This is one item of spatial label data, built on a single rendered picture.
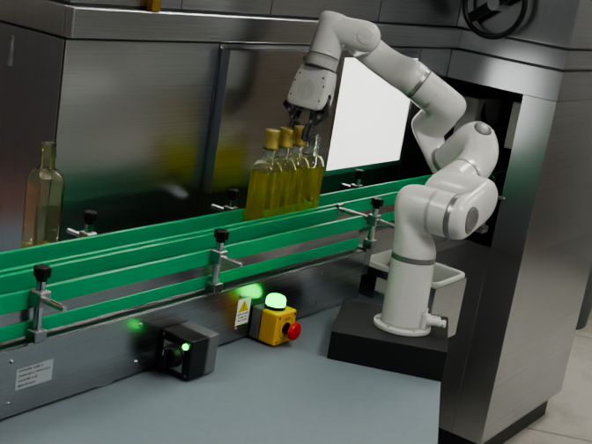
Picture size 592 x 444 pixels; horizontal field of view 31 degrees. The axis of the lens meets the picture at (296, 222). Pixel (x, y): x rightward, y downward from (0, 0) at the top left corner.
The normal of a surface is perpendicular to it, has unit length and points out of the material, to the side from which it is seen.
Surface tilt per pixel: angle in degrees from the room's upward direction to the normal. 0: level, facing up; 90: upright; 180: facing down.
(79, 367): 90
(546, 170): 90
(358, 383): 0
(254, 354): 0
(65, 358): 90
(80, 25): 90
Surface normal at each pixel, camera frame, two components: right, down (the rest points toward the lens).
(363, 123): 0.80, 0.27
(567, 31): -0.57, 0.12
